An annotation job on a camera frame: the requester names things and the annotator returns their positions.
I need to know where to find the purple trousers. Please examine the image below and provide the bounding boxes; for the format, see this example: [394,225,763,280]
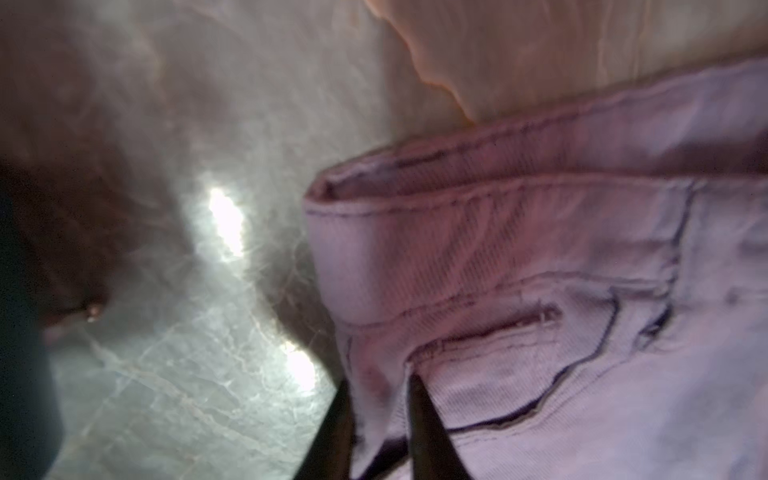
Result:
[304,57,767,479]

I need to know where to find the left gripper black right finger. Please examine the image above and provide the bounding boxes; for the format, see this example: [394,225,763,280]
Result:
[407,374,471,480]

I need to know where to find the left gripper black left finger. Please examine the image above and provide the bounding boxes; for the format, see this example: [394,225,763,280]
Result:
[294,380,355,480]

